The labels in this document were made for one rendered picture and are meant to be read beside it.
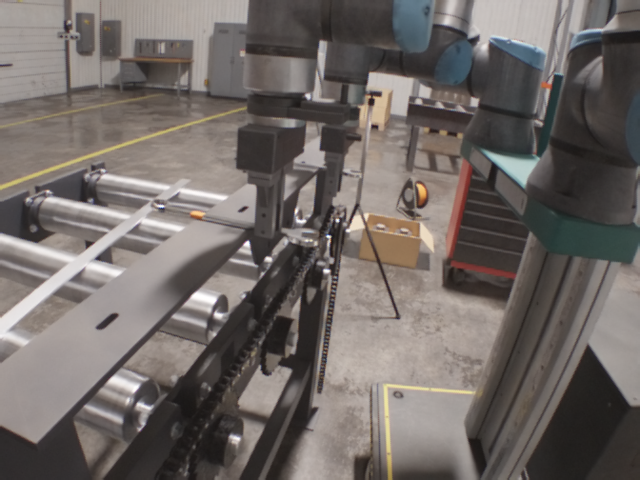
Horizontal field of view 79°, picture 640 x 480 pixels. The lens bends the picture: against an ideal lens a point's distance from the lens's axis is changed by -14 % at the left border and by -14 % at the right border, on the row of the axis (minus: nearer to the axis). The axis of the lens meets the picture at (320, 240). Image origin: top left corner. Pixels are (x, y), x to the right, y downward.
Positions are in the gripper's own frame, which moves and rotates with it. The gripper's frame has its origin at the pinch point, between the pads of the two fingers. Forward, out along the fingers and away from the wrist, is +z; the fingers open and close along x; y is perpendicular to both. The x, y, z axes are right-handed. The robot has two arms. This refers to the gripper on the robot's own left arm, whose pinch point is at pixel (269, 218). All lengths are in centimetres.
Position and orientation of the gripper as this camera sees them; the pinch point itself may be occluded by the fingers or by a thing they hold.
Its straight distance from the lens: 61.2
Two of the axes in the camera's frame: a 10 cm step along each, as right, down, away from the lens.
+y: -9.6, -1.9, 1.9
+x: -2.5, 3.8, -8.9
